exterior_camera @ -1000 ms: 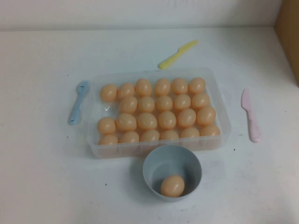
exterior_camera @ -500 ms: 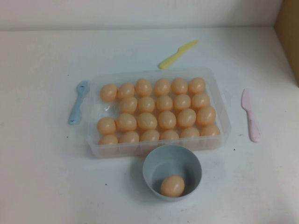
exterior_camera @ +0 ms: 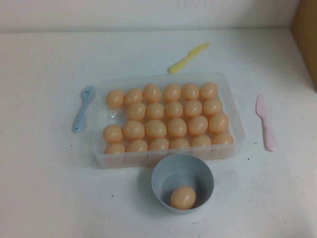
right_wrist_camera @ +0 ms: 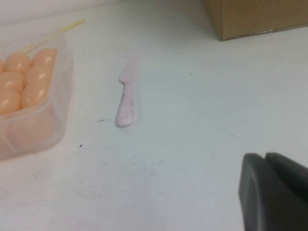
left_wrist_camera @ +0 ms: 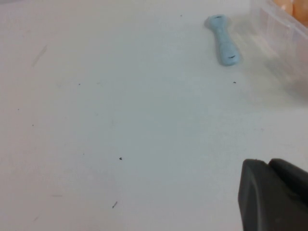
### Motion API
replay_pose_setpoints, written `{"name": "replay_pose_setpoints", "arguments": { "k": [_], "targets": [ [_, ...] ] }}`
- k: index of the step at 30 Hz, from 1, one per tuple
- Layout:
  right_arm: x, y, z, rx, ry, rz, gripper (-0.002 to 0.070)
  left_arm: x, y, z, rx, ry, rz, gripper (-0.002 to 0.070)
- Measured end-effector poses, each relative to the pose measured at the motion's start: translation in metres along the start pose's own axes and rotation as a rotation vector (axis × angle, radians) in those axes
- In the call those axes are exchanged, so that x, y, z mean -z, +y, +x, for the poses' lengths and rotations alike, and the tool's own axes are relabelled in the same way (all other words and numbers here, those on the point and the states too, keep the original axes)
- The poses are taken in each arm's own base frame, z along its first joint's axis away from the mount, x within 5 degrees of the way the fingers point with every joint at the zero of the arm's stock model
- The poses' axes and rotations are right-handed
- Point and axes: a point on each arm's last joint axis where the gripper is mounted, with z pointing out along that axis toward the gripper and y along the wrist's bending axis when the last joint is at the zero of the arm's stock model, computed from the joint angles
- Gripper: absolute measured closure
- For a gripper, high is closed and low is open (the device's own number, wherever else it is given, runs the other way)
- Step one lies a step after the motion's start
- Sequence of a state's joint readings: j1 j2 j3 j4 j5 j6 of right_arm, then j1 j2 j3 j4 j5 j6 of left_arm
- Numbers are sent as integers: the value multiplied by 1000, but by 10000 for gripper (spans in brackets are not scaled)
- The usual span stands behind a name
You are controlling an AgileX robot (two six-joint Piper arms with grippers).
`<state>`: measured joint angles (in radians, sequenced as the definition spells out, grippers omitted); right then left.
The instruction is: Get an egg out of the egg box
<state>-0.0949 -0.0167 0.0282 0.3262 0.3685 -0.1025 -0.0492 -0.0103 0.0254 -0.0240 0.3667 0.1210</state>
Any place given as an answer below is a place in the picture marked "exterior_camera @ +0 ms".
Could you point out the orange plastic egg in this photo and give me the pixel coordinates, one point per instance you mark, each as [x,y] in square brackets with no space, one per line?
[197,125]
[136,111]
[182,197]
[174,109]
[136,145]
[152,93]
[158,143]
[208,91]
[113,133]
[115,98]
[193,108]
[179,142]
[201,140]
[133,96]
[190,91]
[155,129]
[218,123]
[133,129]
[223,138]
[114,148]
[155,111]
[212,107]
[172,92]
[177,127]

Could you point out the clear plastic egg box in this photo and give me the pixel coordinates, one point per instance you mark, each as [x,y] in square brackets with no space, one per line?
[237,109]

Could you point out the brown cardboard box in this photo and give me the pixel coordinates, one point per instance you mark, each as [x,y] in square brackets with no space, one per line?
[307,37]

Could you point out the yellow plastic knife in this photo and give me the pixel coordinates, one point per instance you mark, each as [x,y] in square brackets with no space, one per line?
[178,65]

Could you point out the grey-blue round bowl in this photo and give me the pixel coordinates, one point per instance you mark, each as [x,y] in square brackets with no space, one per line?
[161,183]

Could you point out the blue plastic spoon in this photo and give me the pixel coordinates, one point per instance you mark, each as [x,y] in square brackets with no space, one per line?
[79,124]

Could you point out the pink plastic knife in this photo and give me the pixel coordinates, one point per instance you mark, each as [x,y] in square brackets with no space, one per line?
[268,134]

